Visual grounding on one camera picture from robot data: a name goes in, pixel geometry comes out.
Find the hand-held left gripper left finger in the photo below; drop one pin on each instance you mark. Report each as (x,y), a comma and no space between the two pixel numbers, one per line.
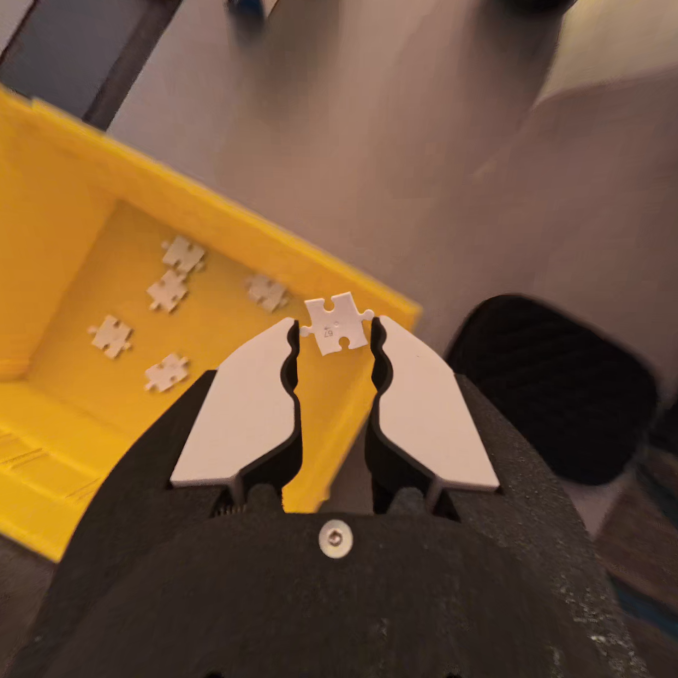
(238,413)

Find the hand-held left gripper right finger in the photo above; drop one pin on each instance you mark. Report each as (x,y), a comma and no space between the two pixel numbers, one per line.
(429,418)

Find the white puzzle piece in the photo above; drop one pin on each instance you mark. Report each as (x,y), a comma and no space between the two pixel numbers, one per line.
(336,323)
(111,336)
(266,293)
(167,372)
(168,290)
(184,253)

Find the yellow plastic bin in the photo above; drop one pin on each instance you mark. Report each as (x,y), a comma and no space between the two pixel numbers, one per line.
(79,175)

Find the black wrist rest pad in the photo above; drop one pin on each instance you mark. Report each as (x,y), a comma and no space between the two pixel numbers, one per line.
(551,386)

